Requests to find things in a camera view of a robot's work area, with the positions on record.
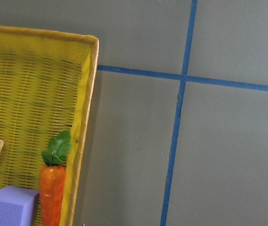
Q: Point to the purple foam block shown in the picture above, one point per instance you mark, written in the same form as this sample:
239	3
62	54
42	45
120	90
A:
18	206

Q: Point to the toy carrot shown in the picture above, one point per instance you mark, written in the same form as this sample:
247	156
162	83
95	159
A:
52	178

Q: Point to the yellow plastic basket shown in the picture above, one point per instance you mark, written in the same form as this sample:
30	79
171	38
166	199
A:
46	86

